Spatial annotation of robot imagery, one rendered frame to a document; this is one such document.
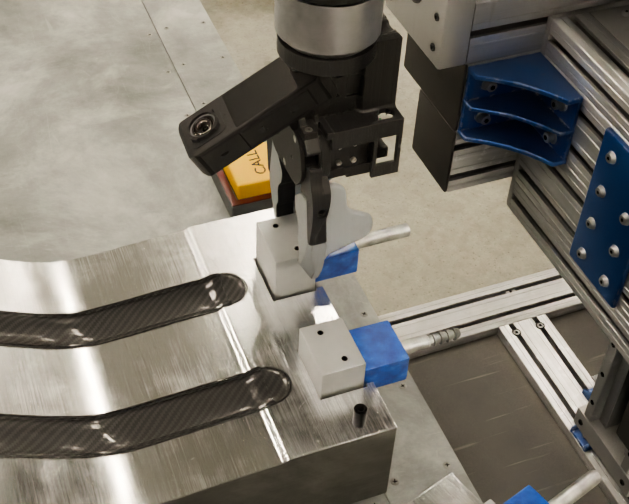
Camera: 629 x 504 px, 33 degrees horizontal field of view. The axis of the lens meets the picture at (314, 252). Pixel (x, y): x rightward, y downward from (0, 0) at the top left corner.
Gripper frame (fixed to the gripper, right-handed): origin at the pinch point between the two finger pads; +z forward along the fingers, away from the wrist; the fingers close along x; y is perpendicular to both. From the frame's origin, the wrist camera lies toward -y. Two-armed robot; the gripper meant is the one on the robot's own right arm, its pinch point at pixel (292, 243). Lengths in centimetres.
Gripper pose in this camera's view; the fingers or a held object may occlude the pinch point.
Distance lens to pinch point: 87.7
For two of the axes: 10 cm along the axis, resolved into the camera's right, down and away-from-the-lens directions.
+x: -3.6, -6.7, 6.5
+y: 9.3, -2.3, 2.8
